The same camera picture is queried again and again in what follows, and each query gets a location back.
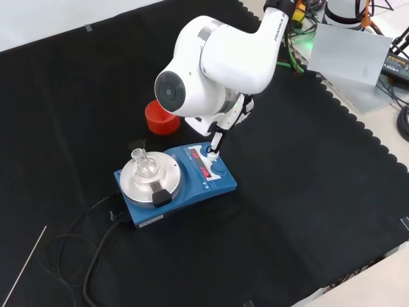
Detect orange cable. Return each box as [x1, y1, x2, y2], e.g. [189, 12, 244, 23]
[360, 0, 385, 35]

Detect pale grey board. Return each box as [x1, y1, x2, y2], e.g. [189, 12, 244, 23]
[305, 23, 394, 114]

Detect thick black power cable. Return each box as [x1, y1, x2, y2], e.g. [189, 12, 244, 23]
[82, 209, 135, 307]

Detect clear round-bottom glass flask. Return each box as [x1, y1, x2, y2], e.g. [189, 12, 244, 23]
[130, 148, 159, 178]

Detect black power adapter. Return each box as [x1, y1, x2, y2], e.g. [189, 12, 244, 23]
[381, 52, 409, 81]

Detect thin black cable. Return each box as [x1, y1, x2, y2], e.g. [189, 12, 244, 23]
[47, 195, 112, 306]

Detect thin glass rod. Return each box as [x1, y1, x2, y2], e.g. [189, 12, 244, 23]
[5, 225, 48, 305]

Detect green cable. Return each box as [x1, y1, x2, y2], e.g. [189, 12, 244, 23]
[277, 30, 308, 70]

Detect black cable bundle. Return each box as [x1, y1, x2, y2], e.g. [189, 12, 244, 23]
[395, 104, 409, 143]

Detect aluminium heating block, black handles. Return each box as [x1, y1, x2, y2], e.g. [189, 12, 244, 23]
[128, 139, 172, 207]

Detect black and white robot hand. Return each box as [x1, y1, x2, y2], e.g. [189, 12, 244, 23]
[185, 94, 256, 161]

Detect red ribbed plastic cup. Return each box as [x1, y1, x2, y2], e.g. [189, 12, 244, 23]
[144, 99, 181, 136]

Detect heater with blue base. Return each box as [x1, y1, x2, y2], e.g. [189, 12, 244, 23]
[114, 143, 238, 230]

